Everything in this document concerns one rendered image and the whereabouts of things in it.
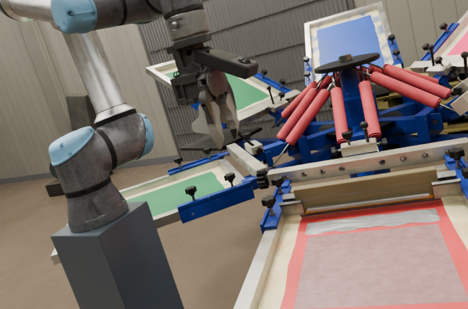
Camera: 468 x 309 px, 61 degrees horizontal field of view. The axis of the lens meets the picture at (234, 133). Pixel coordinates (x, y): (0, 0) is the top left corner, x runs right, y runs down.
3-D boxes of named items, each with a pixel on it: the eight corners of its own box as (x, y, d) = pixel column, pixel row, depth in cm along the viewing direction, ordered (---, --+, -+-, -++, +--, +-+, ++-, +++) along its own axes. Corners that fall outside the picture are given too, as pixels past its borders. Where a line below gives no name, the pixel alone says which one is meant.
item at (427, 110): (473, 149, 146) (469, 118, 144) (271, 180, 173) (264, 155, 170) (432, 103, 222) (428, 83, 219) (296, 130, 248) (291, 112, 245)
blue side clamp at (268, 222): (281, 243, 116) (275, 223, 115) (265, 245, 118) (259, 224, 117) (294, 200, 144) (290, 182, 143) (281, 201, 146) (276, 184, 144)
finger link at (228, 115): (221, 133, 85) (204, 96, 81) (245, 129, 82) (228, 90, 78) (215, 141, 82) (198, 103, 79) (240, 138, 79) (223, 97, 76)
